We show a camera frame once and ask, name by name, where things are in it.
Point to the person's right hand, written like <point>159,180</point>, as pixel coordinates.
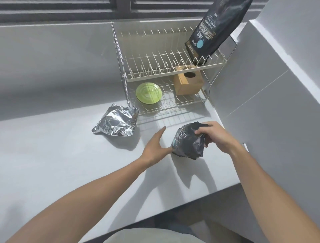
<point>220,139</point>

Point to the person's left hand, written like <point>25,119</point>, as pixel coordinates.
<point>153,151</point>

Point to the person's left thumb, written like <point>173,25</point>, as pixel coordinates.
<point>166,150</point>

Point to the person's right thumb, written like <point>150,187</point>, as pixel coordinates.
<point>207,141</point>

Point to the small black foil pouch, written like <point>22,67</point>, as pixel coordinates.
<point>187,145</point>

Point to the person's right forearm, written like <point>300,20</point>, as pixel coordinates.
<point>267,190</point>

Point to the person's left forearm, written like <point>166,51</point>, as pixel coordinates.
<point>82,202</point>

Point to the crumpled silver foil bag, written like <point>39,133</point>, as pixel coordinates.
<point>115,121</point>

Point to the green plate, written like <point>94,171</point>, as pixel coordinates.
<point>148,93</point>

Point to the wooden tissue box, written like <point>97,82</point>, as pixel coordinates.
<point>187,83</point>

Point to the person's light shirt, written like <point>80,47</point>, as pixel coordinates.
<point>147,236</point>

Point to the large black coffee bag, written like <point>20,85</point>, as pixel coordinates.
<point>215,27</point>

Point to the grey window louvres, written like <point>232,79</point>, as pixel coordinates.
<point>100,8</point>

